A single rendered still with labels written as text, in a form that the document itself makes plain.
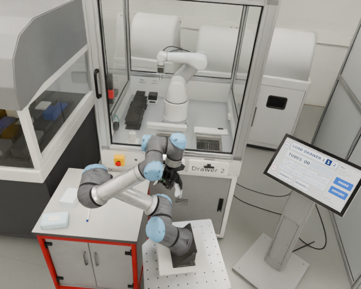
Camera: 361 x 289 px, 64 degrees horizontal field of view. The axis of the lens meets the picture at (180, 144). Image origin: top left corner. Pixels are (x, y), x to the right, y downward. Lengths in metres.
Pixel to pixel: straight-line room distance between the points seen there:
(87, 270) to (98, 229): 0.43
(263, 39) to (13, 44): 1.33
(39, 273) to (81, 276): 0.52
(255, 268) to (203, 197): 0.74
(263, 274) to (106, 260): 1.28
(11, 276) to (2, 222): 0.43
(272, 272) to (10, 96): 2.27
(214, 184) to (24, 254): 1.68
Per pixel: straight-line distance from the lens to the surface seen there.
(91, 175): 1.43
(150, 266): 1.69
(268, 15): 1.69
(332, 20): 5.09
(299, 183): 1.96
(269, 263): 2.69
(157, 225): 1.52
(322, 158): 1.97
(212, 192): 2.30
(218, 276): 1.69
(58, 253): 2.12
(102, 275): 2.22
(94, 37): 1.77
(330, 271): 2.94
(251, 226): 2.96
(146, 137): 1.24
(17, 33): 1.86
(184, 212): 2.47
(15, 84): 1.80
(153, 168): 1.12
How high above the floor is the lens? 2.20
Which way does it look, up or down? 35 degrees down
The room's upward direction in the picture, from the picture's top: 4 degrees clockwise
